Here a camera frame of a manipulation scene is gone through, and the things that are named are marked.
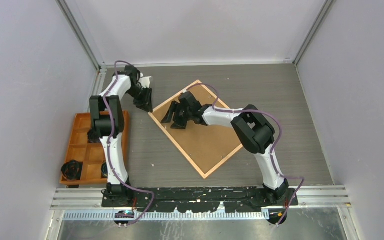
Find black coiled cable roll front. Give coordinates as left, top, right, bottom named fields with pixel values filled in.
left=61, top=159, right=84, bottom=182

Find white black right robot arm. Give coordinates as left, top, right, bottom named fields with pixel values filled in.
left=160, top=91, right=289, bottom=205

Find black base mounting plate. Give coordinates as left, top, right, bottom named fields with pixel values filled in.
left=101, top=186, right=299, bottom=214

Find black coiled cable roll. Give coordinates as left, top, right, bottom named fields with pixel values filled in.
left=61, top=159, right=84, bottom=182
left=87, top=129, right=103, bottom=144

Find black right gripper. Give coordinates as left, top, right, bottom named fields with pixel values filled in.
left=161, top=101, right=193, bottom=130

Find light wooden picture frame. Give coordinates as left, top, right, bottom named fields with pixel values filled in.
left=147, top=79, right=245, bottom=180

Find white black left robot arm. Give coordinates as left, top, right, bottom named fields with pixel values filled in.
left=89, top=63, right=153, bottom=207

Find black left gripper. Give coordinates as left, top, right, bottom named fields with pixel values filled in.
left=127, top=85, right=154, bottom=113

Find orange compartment tray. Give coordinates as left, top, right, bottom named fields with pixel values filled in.
left=60, top=111, right=131, bottom=186

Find aluminium rail front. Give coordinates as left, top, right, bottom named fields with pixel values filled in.
left=51, top=185, right=351, bottom=224

